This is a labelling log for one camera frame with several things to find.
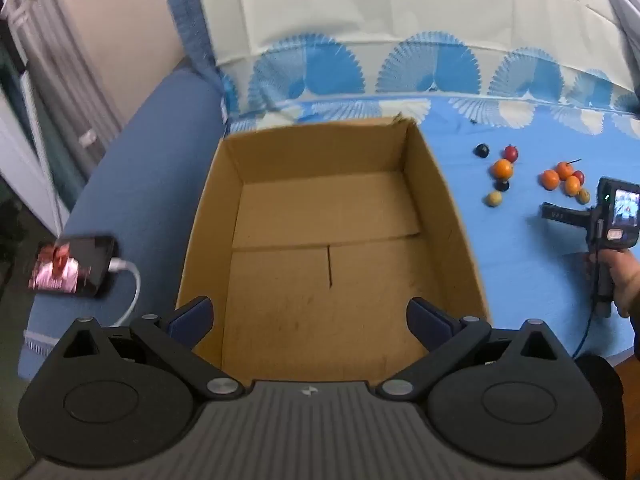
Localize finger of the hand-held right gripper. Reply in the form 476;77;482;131
541;202;597;227

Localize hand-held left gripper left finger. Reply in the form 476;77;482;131
47;296;246;401

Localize blue white printed bedsheet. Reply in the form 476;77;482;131
167;0;640;361

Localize person's right hand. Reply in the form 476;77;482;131
597;247;640;321

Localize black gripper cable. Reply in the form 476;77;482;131
572;300;601;361

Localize cardboard box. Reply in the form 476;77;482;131
176;116;493;395

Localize grey curtain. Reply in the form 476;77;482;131
20;0;123;171

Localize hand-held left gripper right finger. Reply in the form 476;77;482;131
375;297;576;401

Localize blue sofa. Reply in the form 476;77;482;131
17;62;231;381

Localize white charging cable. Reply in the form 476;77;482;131
102;257;142;328

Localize grey-blue cloth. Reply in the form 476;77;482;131
575;0;640;66

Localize black smartphone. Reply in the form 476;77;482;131
27;235;118;298

